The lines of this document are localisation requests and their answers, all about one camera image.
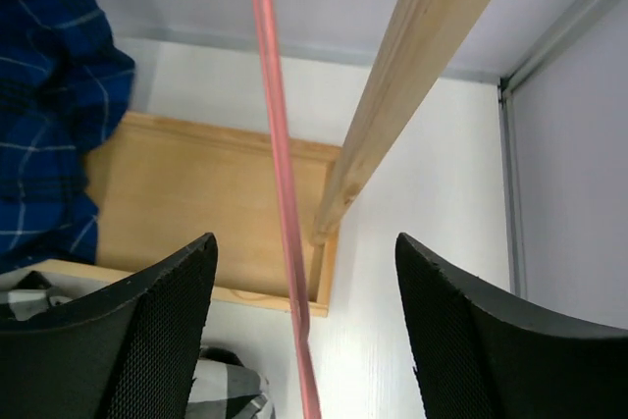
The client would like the blue plaid shirt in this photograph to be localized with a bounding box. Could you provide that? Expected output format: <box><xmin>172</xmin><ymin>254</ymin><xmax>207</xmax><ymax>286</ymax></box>
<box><xmin>1</xmin><ymin>0</ymin><xmax>135</xmax><ymax>273</ymax></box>

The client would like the pink wire hanger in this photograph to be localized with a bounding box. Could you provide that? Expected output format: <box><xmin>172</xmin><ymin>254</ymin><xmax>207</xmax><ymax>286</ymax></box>
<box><xmin>251</xmin><ymin>0</ymin><xmax>322</xmax><ymax>419</ymax></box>

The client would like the black white checkered shirt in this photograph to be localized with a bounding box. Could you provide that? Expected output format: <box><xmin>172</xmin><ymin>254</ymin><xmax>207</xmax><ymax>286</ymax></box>
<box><xmin>1</xmin><ymin>271</ymin><xmax>277</xmax><ymax>418</ymax></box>

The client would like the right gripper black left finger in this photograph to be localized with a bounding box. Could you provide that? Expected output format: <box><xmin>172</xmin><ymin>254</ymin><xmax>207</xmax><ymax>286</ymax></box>
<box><xmin>1</xmin><ymin>234</ymin><xmax>218</xmax><ymax>418</ymax></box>

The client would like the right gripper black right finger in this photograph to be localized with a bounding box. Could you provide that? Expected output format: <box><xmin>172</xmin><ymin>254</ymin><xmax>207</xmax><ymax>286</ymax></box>
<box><xmin>394</xmin><ymin>234</ymin><xmax>627</xmax><ymax>418</ymax></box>

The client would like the wooden clothes rack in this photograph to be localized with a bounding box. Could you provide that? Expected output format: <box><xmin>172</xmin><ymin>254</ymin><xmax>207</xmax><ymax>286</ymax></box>
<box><xmin>44</xmin><ymin>0</ymin><xmax>491</xmax><ymax>317</ymax></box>

